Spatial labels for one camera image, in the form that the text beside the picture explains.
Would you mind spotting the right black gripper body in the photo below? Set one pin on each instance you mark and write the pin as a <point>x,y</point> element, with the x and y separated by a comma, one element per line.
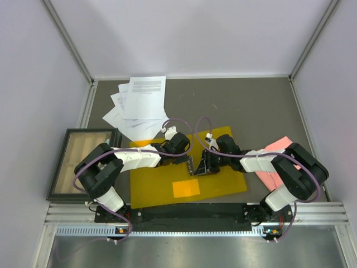
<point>216,161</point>

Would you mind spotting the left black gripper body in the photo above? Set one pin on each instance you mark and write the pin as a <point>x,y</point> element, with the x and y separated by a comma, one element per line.
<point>179,157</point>

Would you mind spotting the yellow plastic folder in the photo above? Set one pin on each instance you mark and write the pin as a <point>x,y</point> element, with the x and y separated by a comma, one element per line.
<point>173,184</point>

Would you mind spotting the printed paper sheet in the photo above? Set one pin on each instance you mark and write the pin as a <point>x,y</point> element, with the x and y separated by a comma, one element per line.
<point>145,98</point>

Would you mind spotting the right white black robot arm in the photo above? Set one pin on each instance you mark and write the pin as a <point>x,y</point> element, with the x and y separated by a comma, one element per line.
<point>302,175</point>

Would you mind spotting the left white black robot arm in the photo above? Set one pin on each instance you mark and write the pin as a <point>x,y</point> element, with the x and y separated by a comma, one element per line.
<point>98,172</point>

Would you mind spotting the white paper stack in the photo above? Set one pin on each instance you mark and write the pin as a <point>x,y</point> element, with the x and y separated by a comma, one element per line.
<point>133,129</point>

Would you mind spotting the pink cloth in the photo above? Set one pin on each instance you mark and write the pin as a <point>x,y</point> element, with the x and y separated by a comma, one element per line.
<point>278,167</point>

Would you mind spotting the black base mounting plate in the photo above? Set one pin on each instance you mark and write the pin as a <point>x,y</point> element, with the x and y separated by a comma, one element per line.
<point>199,217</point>

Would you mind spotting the black framed wooden tray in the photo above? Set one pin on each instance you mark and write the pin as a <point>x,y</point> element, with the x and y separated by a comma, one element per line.
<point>77,144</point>

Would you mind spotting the grey slotted cable duct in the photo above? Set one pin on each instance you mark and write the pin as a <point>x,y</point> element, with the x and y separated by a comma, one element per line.
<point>115,231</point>

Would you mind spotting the left aluminium frame post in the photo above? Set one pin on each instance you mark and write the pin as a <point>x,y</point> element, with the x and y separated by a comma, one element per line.
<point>59,25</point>

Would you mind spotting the aluminium frame post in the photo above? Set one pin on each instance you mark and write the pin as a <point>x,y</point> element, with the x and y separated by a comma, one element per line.
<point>59,25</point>
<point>330,10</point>

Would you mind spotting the right aluminium frame post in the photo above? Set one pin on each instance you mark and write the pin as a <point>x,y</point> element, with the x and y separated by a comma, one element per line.
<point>330,10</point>

